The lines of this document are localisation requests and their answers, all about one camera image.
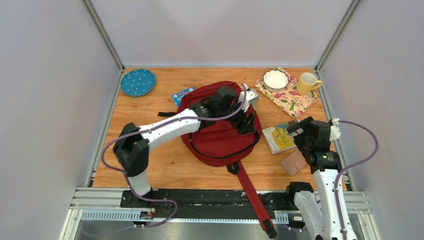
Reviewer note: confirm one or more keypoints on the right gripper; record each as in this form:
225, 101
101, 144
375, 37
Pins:
303, 124

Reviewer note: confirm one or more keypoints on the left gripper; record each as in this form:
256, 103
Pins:
249, 126

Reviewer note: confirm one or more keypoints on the yellow paperback book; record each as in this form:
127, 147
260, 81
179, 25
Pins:
277, 137

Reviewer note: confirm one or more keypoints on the red student backpack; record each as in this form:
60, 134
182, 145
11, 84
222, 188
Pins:
221, 145

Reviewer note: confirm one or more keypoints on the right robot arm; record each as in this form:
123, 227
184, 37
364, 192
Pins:
325, 218

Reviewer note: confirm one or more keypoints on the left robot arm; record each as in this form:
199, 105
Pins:
133, 146

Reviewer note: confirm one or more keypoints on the floral rectangular tray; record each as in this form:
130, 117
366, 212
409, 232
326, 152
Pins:
288, 99

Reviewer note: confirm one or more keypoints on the purple treehouse book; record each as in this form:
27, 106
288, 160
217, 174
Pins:
253, 104

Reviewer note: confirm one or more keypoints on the yellow mug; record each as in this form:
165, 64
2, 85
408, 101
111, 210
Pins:
307, 82

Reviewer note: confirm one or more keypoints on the white scalloped bowl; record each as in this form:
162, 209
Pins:
275, 80

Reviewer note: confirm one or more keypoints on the blue children's book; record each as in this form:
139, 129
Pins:
177, 97

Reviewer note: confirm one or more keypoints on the blue polka dot plate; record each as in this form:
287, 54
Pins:
138, 82

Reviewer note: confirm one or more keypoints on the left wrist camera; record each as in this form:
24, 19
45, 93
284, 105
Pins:
246, 96

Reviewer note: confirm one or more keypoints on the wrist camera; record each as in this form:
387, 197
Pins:
246, 96
335, 131

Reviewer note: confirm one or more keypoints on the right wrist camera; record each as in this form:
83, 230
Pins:
335, 131

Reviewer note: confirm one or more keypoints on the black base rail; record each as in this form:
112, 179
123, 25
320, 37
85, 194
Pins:
215, 204

